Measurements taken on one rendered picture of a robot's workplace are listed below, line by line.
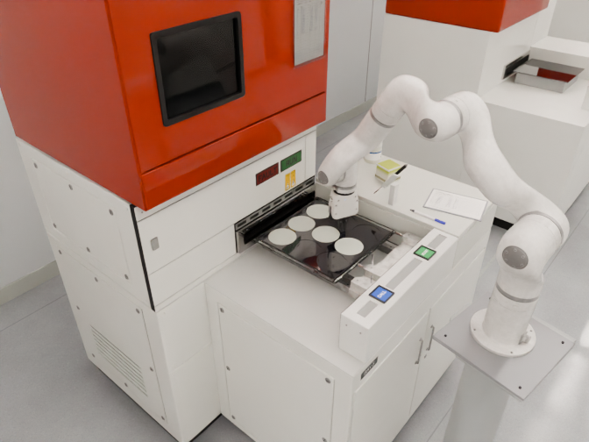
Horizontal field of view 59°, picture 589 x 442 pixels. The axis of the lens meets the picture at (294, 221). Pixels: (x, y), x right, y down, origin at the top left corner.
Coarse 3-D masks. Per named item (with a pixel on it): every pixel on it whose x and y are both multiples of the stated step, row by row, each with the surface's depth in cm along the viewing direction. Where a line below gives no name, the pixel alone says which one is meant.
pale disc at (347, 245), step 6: (342, 240) 185; (348, 240) 185; (354, 240) 185; (336, 246) 182; (342, 246) 182; (348, 246) 182; (354, 246) 182; (360, 246) 182; (342, 252) 180; (348, 252) 180; (354, 252) 180; (360, 252) 180
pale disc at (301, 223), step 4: (300, 216) 198; (292, 220) 196; (296, 220) 196; (300, 220) 196; (304, 220) 196; (308, 220) 196; (312, 220) 196; (288, 224) 194; (292, 224) 194; (296, 224) 194; (300, 224) 194; (304, 224) 194; (308, 224) 194; (312, 224) 194; (292, 228) 192; (296, 228) 192; (300, 228) 192; (304, 228) 192; (308, 228) 192
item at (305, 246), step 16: (304, 208) 203; (320, 224) 194; (336, 224) 194; (352, 224) 194; (368, 224) 194; (304, 240) 185; (336, 240) 185; (368, 240) 185; (304, 256) 178; (320, 256) 178; (336, 256) 178; (352, 256) 178; (336, 272) 171
